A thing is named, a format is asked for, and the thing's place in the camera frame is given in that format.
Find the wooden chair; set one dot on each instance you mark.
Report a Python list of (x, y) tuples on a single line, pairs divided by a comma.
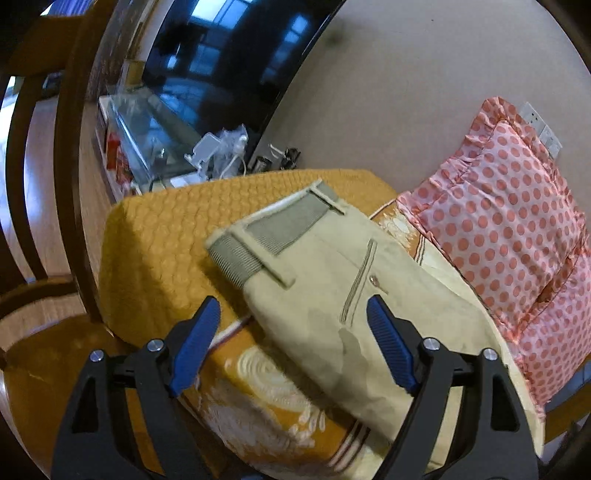
[(41, 184)]

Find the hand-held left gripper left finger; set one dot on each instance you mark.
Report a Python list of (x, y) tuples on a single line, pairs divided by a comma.
[(196, 339)]

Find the black flat screen television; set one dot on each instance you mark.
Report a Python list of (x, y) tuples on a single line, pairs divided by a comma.
[(221, 74)]

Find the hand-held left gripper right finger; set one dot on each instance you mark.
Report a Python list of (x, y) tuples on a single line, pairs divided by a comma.
[(388, 339)]

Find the orange patterned bedspread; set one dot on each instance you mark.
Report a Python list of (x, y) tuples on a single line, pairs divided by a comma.
[(184, 249)]

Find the glass tank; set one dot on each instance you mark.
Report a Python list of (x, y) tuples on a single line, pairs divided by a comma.
[(143, 134)]

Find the pink polka dot pillow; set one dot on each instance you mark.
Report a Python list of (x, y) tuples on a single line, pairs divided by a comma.
[(512, 230)]

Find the white wall socket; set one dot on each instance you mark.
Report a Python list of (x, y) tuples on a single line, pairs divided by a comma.
[(540, 127)]

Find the beige pants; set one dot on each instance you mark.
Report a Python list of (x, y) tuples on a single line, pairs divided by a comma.
[(323, 295)]

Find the red box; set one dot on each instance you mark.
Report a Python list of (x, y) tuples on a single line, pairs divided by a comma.
[(115, 157)]

